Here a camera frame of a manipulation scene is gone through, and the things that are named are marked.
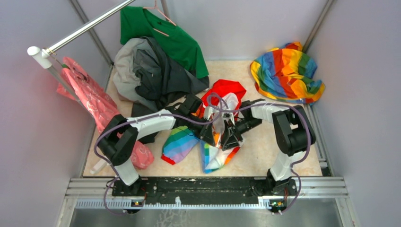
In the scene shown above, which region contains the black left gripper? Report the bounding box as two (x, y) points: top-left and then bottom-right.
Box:
(186, 113), (216, 147)

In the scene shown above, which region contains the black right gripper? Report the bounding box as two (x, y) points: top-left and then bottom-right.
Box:
(220, 117), (262, 151)

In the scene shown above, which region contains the red white cartoon jacket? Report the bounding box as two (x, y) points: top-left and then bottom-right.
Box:
(161, 79), (246, 174)

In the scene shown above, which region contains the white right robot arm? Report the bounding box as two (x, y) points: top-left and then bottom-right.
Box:
(221, 99), (316, 195)

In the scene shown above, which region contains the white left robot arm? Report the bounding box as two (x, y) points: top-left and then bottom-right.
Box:
(94, 95), (215, 196)

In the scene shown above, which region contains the dark grey jacket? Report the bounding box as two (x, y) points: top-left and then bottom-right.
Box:
(113, 36), (210, 144)

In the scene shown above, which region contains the rainbow striped garment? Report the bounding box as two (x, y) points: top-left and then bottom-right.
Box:
(249, 42), (325, 105)

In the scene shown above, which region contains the pink patterned garment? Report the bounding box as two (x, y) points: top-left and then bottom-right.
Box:
(61, 56), (154, 169)

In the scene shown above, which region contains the pink clothes hanger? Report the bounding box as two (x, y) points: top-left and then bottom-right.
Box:
(141, 0), (177, 38)

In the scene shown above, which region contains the green t-shirt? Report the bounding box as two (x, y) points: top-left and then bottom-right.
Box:
(120, 6), (209, 79)

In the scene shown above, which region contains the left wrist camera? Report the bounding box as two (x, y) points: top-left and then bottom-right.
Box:
(203, 106), (215, 121)

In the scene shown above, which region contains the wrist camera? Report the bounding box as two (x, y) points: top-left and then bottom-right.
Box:
(221, 113), (235, 124)
(203, 106), (215, 121)

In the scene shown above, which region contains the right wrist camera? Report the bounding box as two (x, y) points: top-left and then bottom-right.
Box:
(221, 113), (235, 124)

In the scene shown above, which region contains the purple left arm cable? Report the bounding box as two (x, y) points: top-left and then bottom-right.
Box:
(94, 97), (224, 216)

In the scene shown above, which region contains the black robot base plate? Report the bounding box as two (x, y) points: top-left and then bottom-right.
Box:
(112, 177), (297, 205)

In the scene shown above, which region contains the aluminium frame rail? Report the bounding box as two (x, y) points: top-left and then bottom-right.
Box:
(58, 99), (357, 227)

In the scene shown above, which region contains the silver clothes rail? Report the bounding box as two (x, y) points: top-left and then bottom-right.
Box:
(27, 0), (134, 106)

